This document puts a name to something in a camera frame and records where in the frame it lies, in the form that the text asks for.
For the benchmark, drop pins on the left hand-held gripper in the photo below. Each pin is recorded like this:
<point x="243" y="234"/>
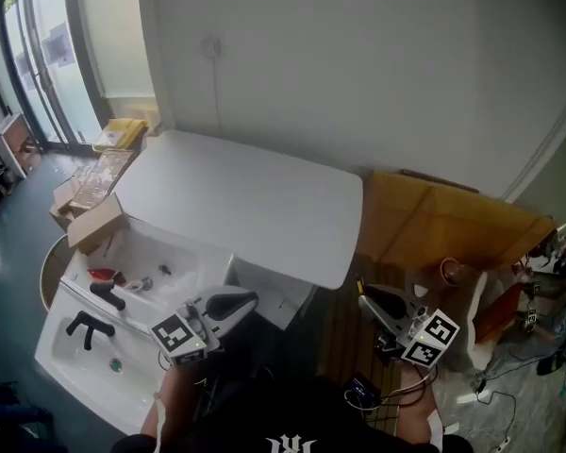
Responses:
<point x="177" y="335"/>

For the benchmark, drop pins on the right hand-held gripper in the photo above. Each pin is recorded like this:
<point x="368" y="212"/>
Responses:
<point x="429" y="338"/>

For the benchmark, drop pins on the yellow black utility knife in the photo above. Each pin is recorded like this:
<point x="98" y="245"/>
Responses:
<point x="359" y="285"/>

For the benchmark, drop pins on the person's right forearm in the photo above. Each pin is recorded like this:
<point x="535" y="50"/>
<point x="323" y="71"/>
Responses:
<point x="417" y="408"/>

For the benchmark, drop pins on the person's left forearm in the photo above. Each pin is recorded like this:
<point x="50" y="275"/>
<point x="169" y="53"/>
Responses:
<point x="179" y="394"/>

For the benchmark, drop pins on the white paper scrap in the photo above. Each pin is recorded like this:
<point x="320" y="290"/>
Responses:
<point x="420" y="291"/>

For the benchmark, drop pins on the wooden slatted board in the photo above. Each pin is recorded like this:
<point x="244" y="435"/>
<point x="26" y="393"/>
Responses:
<point x="344" y="338"/>

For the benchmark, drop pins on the small black fitting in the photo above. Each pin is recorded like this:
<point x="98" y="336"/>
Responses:
<point x="164" y="268"/>

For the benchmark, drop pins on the tan round cup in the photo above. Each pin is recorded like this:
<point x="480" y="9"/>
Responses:
<point x="453" y="272"/>

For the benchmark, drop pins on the white ceramic sink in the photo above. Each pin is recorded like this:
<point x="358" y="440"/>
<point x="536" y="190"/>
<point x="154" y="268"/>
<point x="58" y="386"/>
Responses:
<point x="170" y="253"/>
<point x="85" y="385"/>

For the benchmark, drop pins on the black device with screen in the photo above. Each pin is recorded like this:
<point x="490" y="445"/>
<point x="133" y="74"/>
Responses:
<point x="362" y="389"/>

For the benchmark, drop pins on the round metal drain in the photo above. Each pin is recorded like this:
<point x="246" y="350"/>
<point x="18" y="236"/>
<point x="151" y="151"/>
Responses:
<point x="146" y="282"/>

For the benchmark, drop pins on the white moulded chair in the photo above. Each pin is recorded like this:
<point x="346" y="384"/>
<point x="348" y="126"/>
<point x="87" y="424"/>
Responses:
<point x="481" y="319"/>

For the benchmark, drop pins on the large yellow sheet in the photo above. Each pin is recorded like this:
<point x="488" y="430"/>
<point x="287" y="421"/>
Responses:
<point x="453" y="224"/>

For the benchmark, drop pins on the orange board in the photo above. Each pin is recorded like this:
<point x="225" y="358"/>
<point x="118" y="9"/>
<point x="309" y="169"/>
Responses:
<point x="500" y="314"/>

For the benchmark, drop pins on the black lever faucet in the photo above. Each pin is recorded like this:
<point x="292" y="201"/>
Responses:
<point x="107" y="294"/>

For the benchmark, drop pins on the green sink drain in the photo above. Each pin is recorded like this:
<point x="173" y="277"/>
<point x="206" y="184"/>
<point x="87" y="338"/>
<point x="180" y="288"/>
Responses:
<point x="116" y="364"/>

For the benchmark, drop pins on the person in dark sweatshirt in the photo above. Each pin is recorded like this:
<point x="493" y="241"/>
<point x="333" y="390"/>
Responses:
<point x="287" y="418"/>

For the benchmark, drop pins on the red plastic object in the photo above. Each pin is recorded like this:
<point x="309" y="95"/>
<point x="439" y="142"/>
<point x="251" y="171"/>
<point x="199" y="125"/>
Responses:
<point x="101" y="275"/>

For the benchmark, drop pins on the black forked faucet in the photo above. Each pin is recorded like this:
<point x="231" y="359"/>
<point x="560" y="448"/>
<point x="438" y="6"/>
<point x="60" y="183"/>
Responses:
<point x="88" y="328"/>

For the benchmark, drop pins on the open brown cardboard box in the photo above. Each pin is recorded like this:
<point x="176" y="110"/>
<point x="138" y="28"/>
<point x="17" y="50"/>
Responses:
<point x="99" y="224"/>

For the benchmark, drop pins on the printed flat cardboard box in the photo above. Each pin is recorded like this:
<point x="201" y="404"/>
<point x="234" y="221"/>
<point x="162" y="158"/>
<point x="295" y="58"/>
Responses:
<point x="104" y="177"/>

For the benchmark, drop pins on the black shoe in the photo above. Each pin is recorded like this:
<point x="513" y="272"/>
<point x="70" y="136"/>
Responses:
<point x="554" y="364"/>

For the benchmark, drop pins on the white power strip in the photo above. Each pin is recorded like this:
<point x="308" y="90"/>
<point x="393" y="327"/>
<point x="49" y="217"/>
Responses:
<point x="501" y="444"/>

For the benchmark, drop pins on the round wooden stool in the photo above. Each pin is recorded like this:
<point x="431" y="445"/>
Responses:
<point x="49" y="272"/>

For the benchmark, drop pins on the small brown cardboard box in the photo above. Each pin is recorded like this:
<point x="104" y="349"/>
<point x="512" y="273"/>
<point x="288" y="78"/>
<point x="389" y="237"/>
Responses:
<point x="63" y="203"/>

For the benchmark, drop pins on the yellow padded envelope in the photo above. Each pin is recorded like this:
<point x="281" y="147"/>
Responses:
<point x="122" y="132"/>

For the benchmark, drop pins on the wooden cabinet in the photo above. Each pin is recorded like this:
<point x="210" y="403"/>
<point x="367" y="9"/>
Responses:
<point x="16" y="142"/>

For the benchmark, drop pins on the dark-framed glass doors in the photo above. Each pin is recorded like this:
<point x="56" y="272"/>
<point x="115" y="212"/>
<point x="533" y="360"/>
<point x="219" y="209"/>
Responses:
<point x="42" y="55"/>

